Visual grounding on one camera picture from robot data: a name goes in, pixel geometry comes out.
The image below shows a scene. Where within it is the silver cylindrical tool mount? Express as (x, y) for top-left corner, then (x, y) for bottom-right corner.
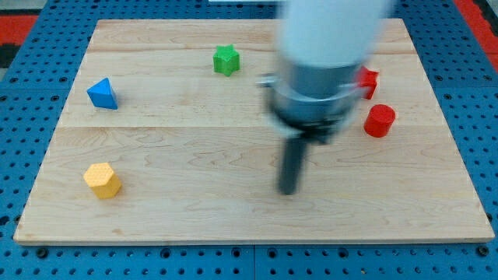
(259, 54), (364, 144)

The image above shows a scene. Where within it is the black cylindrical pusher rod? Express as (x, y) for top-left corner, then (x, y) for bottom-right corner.
(278, 135), (308, 195)

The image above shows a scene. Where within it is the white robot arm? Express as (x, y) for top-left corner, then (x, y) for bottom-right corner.
(258, 0), (393, 195)

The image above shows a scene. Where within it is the yellow hexagon block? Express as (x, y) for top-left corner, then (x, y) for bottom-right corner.
(83, 163), (122, 199)

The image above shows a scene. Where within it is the wooden board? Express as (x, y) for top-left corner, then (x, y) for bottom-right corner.
(14, 19), (494, 246)

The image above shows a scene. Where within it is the red angular block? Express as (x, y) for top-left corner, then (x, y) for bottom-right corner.
(356, 66), (379, 100)

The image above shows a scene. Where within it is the red cylinder block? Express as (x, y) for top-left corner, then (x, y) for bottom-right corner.
(363, 104), (396, 138)

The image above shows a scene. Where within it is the green star block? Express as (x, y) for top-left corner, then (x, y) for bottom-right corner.
(212, 44), (240, 77)

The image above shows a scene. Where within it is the blue triangular block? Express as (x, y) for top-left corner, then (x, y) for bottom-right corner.
(86, 78), (118, 110)

